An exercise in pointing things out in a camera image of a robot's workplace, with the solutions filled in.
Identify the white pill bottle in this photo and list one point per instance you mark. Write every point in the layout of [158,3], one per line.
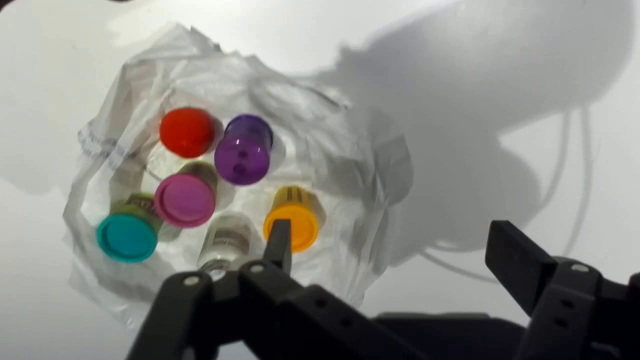
[228,242]

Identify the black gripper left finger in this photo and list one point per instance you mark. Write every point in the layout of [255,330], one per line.
[259,304]

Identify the magenta lid playdough tub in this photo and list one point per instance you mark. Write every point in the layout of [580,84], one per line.
[189,197]

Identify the teal lid playdough tub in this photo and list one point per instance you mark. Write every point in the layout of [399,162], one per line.
[128,232]

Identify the purple playdough tub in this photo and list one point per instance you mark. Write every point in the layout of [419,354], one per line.
[243,154]

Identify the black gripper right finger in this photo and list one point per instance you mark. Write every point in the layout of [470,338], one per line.
[574,310]

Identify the white plastic bag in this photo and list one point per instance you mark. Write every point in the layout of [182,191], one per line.
[353,159]

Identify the orange lid playdough tub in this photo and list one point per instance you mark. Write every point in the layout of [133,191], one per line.
[302,211]

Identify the small red lid container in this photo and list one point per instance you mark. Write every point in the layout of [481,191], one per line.
[189,132]

